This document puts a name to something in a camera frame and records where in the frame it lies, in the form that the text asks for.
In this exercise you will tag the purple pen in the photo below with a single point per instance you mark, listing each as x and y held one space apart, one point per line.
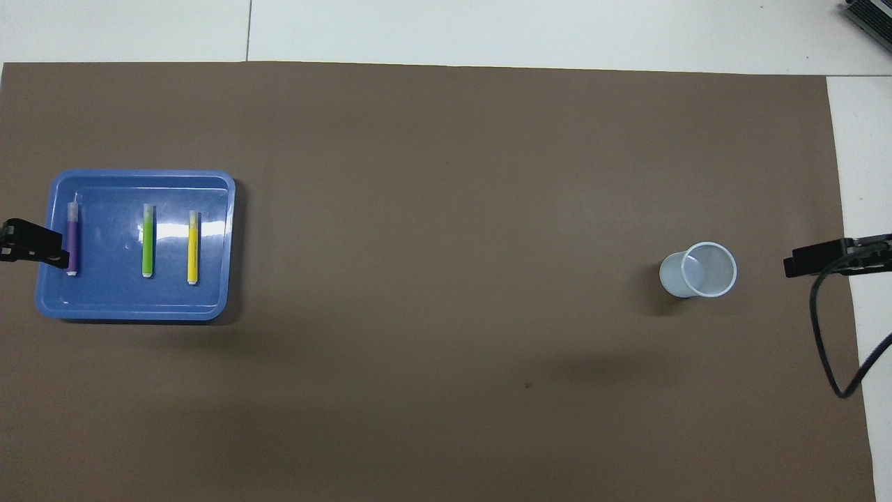
72 240

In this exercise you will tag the green pen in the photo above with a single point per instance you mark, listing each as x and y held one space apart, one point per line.
148 244

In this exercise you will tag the yellow pen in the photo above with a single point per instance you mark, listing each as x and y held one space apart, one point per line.
193 251

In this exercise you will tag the blue plastic tray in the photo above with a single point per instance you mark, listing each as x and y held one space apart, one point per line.
111 293

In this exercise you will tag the translucent plastic cup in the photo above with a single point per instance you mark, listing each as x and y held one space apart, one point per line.
697 275

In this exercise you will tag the dark ridged device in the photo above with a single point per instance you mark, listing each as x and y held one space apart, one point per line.
871 17

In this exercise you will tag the brown table mat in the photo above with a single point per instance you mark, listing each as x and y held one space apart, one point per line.
446 174

